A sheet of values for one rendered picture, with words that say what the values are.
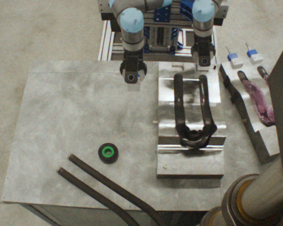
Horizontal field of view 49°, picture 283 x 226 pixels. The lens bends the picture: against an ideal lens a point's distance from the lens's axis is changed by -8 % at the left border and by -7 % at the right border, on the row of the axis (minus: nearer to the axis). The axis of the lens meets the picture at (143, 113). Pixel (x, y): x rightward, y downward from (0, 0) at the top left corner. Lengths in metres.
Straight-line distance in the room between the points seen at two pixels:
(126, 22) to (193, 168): 0.60
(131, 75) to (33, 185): 0.59
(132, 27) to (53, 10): 2.09
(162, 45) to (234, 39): 0.83
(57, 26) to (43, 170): 1.79
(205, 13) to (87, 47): 1.71
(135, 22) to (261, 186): 0.74
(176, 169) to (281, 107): 1.01
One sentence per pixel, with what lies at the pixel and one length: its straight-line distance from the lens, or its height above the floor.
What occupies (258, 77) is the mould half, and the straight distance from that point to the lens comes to 1.56.
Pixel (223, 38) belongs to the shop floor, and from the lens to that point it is 2.83.
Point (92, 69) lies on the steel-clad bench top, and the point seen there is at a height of 0.80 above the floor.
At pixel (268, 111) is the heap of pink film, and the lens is 1.43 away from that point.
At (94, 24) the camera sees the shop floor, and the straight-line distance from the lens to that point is 2.89.
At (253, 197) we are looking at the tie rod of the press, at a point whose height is 1.61.
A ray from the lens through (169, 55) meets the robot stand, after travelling 2.35.
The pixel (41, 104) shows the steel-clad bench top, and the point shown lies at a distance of 1.53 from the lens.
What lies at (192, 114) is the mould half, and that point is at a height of 0.91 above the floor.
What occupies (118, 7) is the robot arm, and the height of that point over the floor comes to 1.28.
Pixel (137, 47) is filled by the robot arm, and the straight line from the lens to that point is 1.15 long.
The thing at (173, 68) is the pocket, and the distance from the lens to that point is 1.49.
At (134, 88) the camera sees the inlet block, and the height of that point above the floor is 0.93.
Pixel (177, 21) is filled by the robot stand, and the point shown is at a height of 0.73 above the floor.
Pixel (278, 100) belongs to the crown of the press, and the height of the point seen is 1.83.
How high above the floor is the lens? 2.06
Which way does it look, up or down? 62 degrees down
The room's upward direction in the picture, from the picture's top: straight up
